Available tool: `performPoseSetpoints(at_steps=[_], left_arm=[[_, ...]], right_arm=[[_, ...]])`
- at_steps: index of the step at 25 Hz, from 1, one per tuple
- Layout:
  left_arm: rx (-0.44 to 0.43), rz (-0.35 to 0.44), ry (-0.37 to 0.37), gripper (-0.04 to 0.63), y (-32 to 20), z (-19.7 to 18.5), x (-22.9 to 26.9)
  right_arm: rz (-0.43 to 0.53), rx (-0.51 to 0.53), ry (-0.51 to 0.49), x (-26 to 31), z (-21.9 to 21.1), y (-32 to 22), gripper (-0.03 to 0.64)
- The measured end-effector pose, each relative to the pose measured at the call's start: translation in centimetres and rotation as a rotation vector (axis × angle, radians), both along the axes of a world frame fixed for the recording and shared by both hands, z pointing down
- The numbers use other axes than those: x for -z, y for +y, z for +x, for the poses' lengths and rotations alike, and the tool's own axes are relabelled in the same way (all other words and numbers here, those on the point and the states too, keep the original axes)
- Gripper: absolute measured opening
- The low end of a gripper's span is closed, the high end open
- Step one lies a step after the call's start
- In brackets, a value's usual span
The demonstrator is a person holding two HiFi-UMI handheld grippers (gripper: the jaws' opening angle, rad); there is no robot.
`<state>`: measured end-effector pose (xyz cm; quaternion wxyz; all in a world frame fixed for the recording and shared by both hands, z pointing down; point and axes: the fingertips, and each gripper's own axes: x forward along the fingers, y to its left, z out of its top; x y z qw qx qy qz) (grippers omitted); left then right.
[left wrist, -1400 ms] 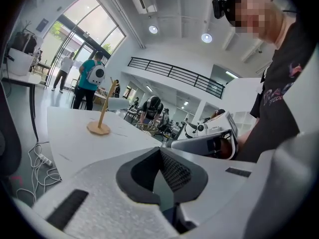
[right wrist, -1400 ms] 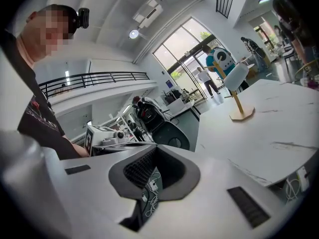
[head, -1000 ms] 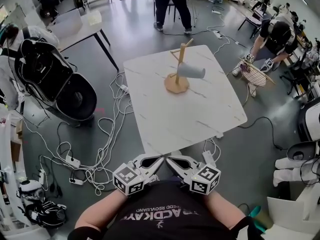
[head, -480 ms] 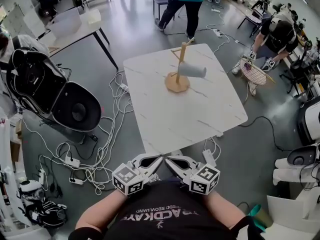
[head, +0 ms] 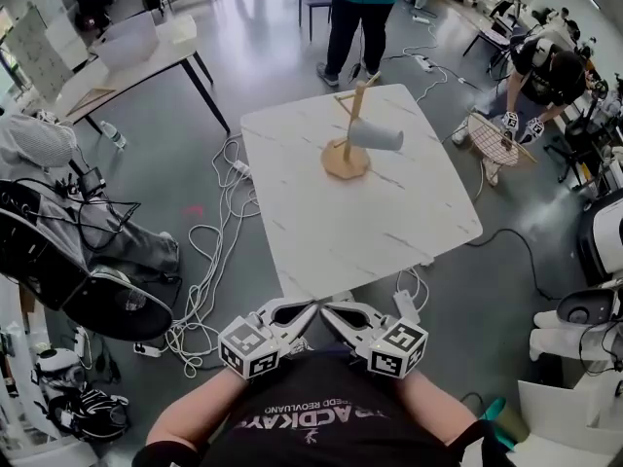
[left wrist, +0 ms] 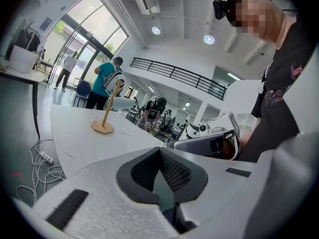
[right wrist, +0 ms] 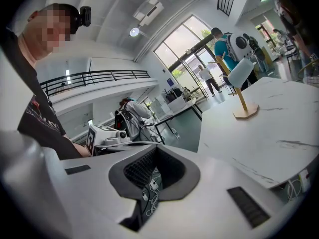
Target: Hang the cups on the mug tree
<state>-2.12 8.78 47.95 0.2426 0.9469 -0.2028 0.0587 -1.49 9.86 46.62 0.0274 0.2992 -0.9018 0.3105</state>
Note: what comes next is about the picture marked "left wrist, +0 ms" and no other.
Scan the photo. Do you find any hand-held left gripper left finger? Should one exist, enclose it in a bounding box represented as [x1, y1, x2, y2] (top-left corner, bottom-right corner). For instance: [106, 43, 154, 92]
[13, 147, 180, 239]

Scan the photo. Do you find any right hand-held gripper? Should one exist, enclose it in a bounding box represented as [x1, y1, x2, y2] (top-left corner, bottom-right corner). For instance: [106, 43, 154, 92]
[168, 111, 242, 161]

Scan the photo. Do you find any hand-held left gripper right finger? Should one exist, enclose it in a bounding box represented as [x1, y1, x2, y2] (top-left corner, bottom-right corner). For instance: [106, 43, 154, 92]
[159, 132, 319, 239]

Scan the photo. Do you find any wooden mug tree stand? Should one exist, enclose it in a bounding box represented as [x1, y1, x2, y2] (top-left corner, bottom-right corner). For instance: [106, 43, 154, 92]
[90, 80, 125, 135]

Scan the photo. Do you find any pale plastic cup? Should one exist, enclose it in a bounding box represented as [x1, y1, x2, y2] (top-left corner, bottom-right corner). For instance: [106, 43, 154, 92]
[113, 97, 135, 111]

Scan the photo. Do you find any person's right hand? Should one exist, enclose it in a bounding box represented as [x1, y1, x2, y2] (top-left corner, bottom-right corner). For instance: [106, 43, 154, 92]
[216, 138, 235, 158]

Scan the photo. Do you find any black office chair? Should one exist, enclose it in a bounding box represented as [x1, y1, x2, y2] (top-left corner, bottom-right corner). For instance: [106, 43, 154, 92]
[159, 110, 175, 141]

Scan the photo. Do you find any white power strip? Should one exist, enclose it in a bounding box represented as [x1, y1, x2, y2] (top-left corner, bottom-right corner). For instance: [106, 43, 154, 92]
[38, 150, 55, 165]

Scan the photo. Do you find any black balcony railing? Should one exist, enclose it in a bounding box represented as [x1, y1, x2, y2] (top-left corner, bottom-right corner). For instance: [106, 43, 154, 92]
[130, 57, 227, 101]

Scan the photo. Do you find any person's black printed t-shirt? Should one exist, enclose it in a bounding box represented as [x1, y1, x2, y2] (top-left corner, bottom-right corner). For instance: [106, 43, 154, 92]
[235, 18, 312, 163]

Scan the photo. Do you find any blue chair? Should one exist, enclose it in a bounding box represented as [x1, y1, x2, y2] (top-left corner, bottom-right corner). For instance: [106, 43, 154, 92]
[73, 80, 92, 109]

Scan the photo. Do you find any white round backpack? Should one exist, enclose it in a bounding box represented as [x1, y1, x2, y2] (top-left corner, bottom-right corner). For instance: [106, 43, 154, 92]
[103, 71, 126, 94]

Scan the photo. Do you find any grey table with black legs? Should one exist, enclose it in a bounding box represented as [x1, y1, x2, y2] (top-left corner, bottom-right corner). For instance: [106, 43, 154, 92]
[0, 66, 45, 139]

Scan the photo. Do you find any person's head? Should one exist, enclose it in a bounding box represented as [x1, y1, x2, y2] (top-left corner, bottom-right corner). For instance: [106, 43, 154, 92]
[229, 0, 286, 50]

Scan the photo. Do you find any white box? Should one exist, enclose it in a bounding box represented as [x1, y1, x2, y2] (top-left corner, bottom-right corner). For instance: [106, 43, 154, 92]
[8, 45, 38, 74]

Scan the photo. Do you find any ceiling air conditioner unit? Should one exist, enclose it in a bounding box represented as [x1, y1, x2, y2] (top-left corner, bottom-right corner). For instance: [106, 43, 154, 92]
[131, 0, 161, 15]

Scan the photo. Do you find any glass door and window front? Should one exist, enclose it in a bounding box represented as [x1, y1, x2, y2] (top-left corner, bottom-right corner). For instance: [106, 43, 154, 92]
[47, 0, 129, 87]

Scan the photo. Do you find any coat rack with bags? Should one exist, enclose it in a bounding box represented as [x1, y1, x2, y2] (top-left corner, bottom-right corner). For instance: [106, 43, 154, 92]
[14, 17, 47, 59]

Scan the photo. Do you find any tangle of white cables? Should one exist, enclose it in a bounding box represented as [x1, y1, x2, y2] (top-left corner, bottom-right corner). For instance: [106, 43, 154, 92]
[16, 139, 64, 204]

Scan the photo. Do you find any black head-mounted camera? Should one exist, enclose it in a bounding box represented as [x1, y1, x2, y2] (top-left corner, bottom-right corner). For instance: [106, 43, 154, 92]
[212, 0, 229, 21]

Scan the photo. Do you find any dark wall sign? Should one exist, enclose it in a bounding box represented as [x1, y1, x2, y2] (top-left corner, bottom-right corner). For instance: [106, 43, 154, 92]
[39, 17, 53, 31]

